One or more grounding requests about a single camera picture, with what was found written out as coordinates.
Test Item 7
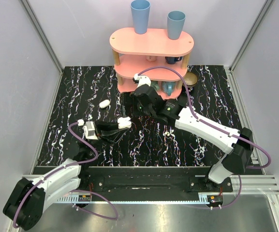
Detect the white earbuds charging case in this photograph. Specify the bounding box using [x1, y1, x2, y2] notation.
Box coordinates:
[117, 116, 132, 129]

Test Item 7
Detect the white oval pebble case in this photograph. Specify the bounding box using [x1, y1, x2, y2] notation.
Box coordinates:
[99, 100, 110, 109]

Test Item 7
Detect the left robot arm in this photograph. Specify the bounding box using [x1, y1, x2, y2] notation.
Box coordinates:
[2, 117, 132, 231]

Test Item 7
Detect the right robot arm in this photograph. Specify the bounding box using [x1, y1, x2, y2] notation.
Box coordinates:
[122, 85, 253, 192]

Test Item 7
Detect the teal glazed ceramic mug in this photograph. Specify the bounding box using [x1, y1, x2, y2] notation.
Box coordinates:
[150, 81, 160, 91]

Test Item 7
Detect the blue butterfly mug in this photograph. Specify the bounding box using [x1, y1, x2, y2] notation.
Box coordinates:
[161, 82, 176, 96]

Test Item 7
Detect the pink mug on shelf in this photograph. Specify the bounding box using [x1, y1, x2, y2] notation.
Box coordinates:
[146, 56, 157, 62]

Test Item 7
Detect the dark blue mug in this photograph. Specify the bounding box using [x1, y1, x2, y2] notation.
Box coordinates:
[165, 57, 183, 64]

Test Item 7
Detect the brown ceramic bowl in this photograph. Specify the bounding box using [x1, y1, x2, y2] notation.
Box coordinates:
[184, 72, 198, 88]

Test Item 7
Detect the pink three-tier wooden shelf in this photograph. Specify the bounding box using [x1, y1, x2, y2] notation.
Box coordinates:
[109, 28, 194, 99]

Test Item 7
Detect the left orange connector board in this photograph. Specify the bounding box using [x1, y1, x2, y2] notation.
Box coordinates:
[78, 194, 91, 202]

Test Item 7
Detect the orange connector board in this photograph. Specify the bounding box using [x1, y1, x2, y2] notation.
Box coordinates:
[78, 194, 91, 202]
[208, 195, 223, 204]

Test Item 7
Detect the right light blue cup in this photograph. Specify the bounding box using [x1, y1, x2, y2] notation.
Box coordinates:
[167, 11, 186, 40]

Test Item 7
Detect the light blue cup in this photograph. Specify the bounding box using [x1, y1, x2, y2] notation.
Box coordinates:
[131, 0, 150, 34]
[167, 11, 186, 40]

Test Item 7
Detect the left light blue cup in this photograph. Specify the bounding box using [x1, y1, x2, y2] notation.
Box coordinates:
[131, 0, 150, 34]

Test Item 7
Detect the right orange connector board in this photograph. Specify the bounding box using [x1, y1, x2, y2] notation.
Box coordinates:
[208, 195, 223, 204]

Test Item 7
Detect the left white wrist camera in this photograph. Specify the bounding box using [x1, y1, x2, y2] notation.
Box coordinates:
[83, 121, 98, 140]

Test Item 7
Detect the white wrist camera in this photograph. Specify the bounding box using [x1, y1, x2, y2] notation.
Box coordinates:
[133, 73, 151, 88]
[83, 121, 98, 140]

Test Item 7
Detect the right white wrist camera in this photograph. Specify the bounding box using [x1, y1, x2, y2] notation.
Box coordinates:
[133, 73, 151, 88]

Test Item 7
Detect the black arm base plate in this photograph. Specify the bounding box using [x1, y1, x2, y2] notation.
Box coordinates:
[79, 167, 233, 193]

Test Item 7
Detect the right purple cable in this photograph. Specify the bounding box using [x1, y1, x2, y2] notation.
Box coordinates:
[138, 66, 272, 209]

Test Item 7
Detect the purple cable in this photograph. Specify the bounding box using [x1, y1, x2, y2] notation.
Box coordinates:
[138, 66, 272, 209]
[13, 119, 118, 229]

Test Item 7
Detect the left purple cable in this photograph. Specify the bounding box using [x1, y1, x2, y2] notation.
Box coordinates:
[13, 119, 118, 229]

